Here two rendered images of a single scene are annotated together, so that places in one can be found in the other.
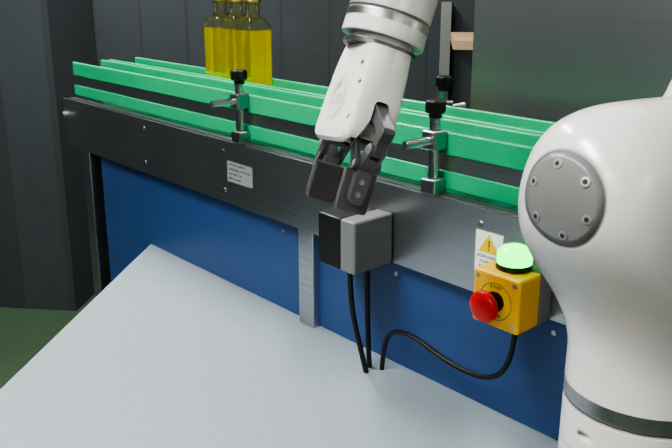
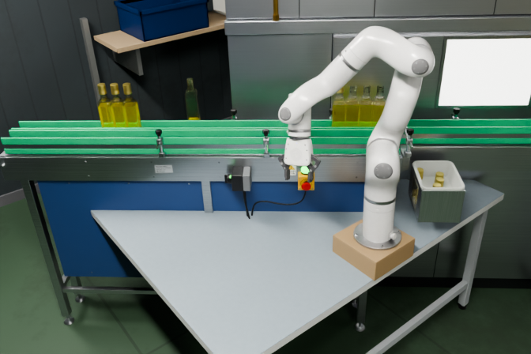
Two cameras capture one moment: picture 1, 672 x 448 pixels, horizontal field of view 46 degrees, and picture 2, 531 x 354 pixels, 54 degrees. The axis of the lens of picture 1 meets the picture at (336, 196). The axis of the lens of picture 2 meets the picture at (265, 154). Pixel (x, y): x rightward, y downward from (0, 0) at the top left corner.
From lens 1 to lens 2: 1.51 m
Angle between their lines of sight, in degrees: 42
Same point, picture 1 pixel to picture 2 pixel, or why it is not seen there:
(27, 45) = not seen: outside the picture
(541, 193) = (379, 171)
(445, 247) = (274, 171)
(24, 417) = (181, 286)
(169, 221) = (106, 197)
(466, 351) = (281, 198)
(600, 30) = (282, 84)
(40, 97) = not seen: outside the picture
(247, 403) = (234, 245)
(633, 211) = (396, 170)
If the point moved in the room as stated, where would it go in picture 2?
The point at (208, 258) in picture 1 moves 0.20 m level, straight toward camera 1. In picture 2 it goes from (138, 205) to (169, 219)
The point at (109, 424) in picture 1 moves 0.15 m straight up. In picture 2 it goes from (209, 273) to (205, 242)
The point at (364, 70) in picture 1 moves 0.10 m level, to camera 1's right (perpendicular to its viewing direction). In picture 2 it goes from (307, 147) to (325, 137)
